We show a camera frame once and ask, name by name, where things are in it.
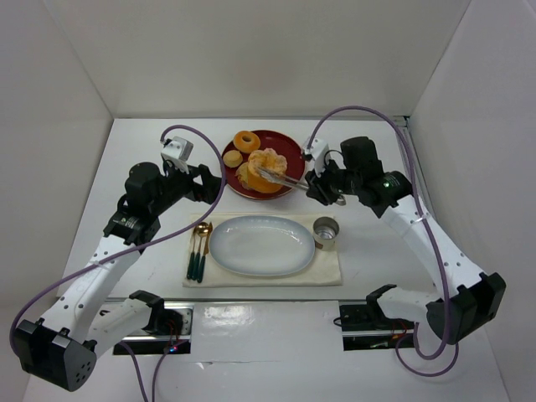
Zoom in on metal tongs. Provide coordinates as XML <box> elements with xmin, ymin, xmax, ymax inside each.
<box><xmin>259</xmin><ymin>168</ymin><xmax>352</xmax><ymax>199</ymax></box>

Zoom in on large orange sugared bread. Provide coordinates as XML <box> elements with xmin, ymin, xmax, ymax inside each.
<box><xmin>247</xmin><ymin>148</ymin><xmax>287</xmax><ymax>194</ymax></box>

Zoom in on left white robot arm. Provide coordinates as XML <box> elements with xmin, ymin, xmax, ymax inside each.
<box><xmin>9</xmin><ymin>162</ymin><xmax>226</xmax><ymax>392</ymax></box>

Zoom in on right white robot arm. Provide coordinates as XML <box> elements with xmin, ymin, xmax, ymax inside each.
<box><xmin>302</xmin><ymin>137</ymin><xmax>506</xmax><ymax>345</ymax></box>

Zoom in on sliced bread piece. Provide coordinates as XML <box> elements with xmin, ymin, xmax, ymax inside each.
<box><xmin>234</xmin><ymin>162</ymin><xmax>250</xmax><ymax>190</ymax></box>

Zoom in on small round bun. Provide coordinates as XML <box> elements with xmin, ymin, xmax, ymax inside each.
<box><xmin>223</xmin><ymin>150</ymin><xmax>243</xmax><ymax>168</ymax></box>

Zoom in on metal cup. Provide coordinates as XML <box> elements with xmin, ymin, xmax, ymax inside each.
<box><xmin>312</xmin><ymin>216</ymin><xmax>340</xmax><ymax>251</ymax></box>

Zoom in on dark red round plate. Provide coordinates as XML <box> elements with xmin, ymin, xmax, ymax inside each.
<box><xmin>225</xmin><ymin>130</ymin><xmax>306</xmax><ymax>200</ymax></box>

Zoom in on pale blue oval plate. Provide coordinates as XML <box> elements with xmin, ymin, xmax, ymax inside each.
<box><xmin>209</xmin><ymin>215</ymin><xmax>316</xmax><ymax>277</ymax></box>

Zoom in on cream cloth placemat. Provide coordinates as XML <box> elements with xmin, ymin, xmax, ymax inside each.
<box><xmin>183</xmin><ymin>213</ymin><xmax>343</xmax><ymax>288</ymax></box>

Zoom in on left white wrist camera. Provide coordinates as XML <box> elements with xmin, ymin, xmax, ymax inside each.
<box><xmin>161</xmin><ymin>137</ymin><xmax>193</xmax><ymax>173</ymax></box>

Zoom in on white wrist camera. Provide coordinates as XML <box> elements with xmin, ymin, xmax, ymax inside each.
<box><xmin>161</xmin><ymin>137</ymin><xmax>193</xmax><ymax>173</ymax></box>
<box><xmin>301</xmin><ymin>137</ymin><xmax>329</xmax><ymax>177</ymax></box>

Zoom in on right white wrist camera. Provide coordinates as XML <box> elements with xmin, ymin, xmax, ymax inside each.
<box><xmin>301</xmin><ymin>137</ymin><xmax>329</xmax><ymax>177</ymax></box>

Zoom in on gold spoon green handle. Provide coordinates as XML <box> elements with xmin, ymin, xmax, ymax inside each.
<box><xmin>186</xmin><ymin>222</ymin><xmax>209</xmax><ymax>281</ymax></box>

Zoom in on gold fork green handle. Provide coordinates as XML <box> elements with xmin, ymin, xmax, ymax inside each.
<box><xmin>195</xmin><ymin>222</ymin><xmax>214</xmax><ymax>283</ymax></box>

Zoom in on glazed ring donut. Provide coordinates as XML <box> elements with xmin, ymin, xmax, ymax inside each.
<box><xmin>233</xmin><ymin>131</ymin><xmax>260</xmax><ymax>154</ymax></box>

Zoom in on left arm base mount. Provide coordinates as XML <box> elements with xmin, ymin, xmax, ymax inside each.
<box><xmin>122</xmin><ymin>303</ymin><xmax>193</xmax><ymax>356</ymax></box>

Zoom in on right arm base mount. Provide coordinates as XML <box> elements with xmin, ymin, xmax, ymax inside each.
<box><xmin>332</xmin><ymin>301</ymin><xmax>415</xmax><ymax>352</ymax></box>

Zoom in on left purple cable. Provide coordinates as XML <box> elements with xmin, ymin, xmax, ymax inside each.
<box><xmin>8</xmin><ymin>124</ymin><xmax>226</xmax><ymax>402</ymax></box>

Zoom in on purple cable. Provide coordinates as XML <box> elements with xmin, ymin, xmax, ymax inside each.
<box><xmin>304</xmin><ymin>104</ymin><xmax>459</xmax><ymax>377</ymax></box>
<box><xmin>8</xmin><ymin>124</ymin><xmax>226</xmax><ymax>402</ymax></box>

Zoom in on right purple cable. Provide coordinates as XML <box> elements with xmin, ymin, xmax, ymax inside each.
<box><xmin>304</xmin><ymin>104</ymin><xmax>459</xmax><ymax>377</ymax></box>

